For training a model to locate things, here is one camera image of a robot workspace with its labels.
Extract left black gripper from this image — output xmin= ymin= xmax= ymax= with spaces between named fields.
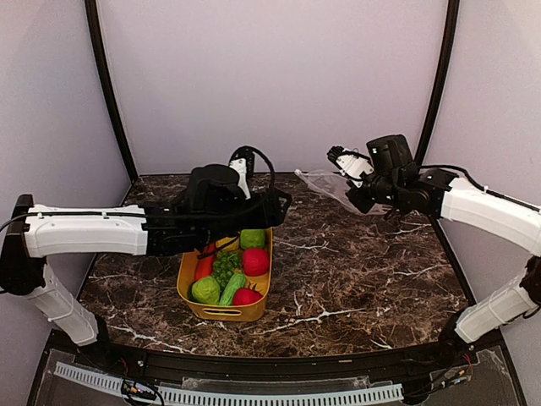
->
xmin=197 ymin=186 xmax=292 ymax=246

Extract green toy cabbage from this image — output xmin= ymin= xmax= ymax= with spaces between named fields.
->
xmin=240 ymin=229 xmax=266 ymax=250

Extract clear zip top bag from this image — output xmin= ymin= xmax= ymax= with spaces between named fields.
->
xmin=294 ymin=167 xmax=384 ymax=217

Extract red toy apple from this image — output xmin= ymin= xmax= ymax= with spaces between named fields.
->
xmin=242 ymin=248 xmax=271 ymax=277

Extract green toy grapes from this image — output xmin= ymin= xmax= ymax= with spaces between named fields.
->
xmin=211 ymin=251 xmax=242 ymax=289

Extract red toy tomato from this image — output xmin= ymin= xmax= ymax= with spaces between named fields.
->
xmin=232 ymin=288 xmax=263 ymax=306

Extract green toy lettuce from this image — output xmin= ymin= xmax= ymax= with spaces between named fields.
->
xmin=191 ymin=276 xmax=221 ymax=305

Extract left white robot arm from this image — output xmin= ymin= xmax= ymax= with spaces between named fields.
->
xmin=1 ymin=189 xmax=292 ymax=369

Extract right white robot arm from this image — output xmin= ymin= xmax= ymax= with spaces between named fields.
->
xmin=340 ymin=161 xmax=540 ymax=367

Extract green toy cucumber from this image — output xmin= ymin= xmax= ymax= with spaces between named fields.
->
xmin=219 ymin=273 xmax=247 ymax=306

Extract orange toy carrot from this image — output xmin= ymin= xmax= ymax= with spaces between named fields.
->
xmin=194 ymin=253 xmax=215 ymax=282

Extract yellow plastic basket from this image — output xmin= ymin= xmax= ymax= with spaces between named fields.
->
xmin=177 ymin=228 xmax=273 ymax=322

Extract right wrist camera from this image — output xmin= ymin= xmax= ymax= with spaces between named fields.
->
xmin=366 ymin=134 xmax=415 ymax=176

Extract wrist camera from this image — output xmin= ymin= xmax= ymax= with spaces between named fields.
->
xmin=185 ymin=164 xmax=246 ymax=212
xmin=366 ymin=134 xmax=415 ymax=176

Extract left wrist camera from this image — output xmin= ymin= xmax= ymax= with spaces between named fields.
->
xmin=185 ymin=164 xmax=246 ymax=212

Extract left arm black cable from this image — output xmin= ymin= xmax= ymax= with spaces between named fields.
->
xmin=230 ymin=145 xmax=276 ymax=200

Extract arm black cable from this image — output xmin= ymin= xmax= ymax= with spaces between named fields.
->
xmin=230 ymin=145 xmax=276 ymax=200
xmin=418 ymin=165 xmax=541 ymax=212

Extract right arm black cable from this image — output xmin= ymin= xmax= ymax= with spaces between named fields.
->
xmin=418 ymin=165 xmax=541 ymax=212

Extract black front rail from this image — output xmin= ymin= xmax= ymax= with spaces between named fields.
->
xmin=71 ymin=325 xmax=504 ymax=381

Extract right black frame post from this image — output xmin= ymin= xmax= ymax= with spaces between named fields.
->
xmin=412 ymin=0 xmax=461 ymax=164

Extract black frame post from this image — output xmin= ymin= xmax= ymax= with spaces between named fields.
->
xmin=412 ymin=0 xmax=461 ymax=164
xmin=84 ymin=0 xmax=139 ymax=184

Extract white slotted cable duct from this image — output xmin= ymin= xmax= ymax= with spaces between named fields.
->
xmin=54 ymin=362 xmax=404 ymax=405

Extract left black frame post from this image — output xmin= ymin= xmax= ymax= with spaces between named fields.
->
xmin=84 ymin=0 xmax=139 ymax=184

